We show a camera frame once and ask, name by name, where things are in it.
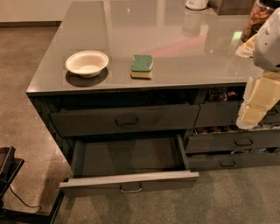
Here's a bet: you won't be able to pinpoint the black cable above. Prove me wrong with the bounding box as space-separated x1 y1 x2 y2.
5 182 43 213

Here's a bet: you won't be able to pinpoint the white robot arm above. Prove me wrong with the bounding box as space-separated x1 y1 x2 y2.
236 8 280 130

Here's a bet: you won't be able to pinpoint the white paper bowl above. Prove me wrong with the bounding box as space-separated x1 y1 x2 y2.
66 51 109 78

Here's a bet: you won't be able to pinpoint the white container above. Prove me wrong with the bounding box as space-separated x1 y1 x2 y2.
185 0 209 11

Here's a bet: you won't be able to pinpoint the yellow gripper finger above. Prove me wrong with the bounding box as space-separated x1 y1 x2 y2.
249 71 280 117

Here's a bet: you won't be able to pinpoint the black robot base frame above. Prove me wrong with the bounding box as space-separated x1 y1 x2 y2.
0 145 70 224

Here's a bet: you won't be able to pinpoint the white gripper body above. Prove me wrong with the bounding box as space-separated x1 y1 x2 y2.
236 77 264 130

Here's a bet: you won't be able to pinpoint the glass jar of nuts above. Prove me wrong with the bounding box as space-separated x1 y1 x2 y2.
241 0 280 42

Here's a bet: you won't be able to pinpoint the snack packets in drawer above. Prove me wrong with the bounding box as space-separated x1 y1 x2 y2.
208 87 238 102

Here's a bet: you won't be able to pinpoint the grey drawer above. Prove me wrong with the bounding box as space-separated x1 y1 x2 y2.
59 135 199 197
187 152 280 172
50 104 200 137
185 129 280 153
194 101 280 128

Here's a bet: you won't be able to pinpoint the green yellow sponge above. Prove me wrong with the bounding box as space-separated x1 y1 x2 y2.
130 55 153 79

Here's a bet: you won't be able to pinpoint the grey cabinet island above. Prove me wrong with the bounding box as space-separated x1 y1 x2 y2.
25 0 280 183

